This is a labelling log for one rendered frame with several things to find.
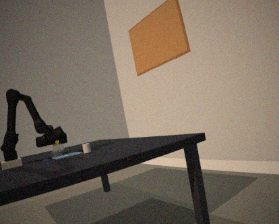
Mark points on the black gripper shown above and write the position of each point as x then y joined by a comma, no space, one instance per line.
61,141

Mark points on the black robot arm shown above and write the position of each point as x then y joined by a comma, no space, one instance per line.
11,138

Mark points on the beige cylinder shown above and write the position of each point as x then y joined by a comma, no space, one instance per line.
86,148

